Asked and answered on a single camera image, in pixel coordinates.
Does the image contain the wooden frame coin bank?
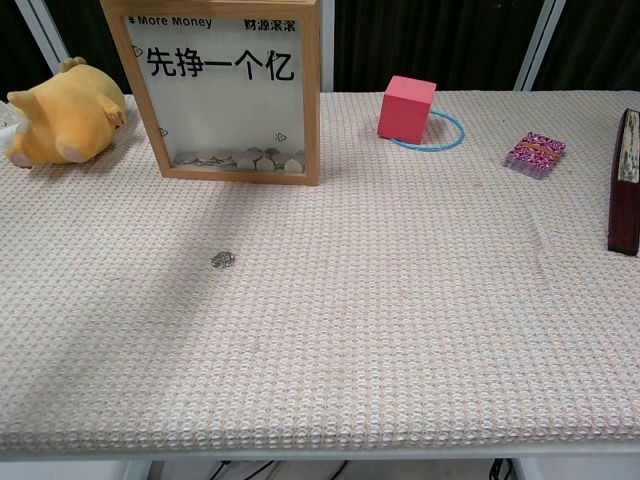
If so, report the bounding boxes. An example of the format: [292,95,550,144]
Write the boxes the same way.
[99,0,321,187]

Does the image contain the beige woven tablecloth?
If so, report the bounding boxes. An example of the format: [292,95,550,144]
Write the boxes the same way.
[0,89,640,454]

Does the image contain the silver coin heap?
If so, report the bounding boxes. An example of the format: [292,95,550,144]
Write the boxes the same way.
[172,146,305,173]

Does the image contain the red cube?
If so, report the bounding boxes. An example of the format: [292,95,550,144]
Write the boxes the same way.
[376,75,438,144]

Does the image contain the black pleated curtain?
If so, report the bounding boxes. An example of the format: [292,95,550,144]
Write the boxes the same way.
[0,0,56,99]
[530,0,640,92]
[333,0,546,94]
[47,0,132,96]

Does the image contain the purple patterned card deck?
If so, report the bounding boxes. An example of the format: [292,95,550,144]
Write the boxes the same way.
[503,129,568,180]

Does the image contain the yellow plush toy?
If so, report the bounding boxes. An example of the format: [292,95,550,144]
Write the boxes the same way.
[3,56,129,168]

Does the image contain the blue ring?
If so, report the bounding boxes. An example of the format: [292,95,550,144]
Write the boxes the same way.
[389,108,466,151]

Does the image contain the white metal frame post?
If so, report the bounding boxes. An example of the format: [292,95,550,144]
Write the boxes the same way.
[513,0,569,92]
[317,0,335,94]
[22,0,74,69]

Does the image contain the black cable bundle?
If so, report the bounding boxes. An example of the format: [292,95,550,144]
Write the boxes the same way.
[212,458,351,480]
[487,457,514,480]

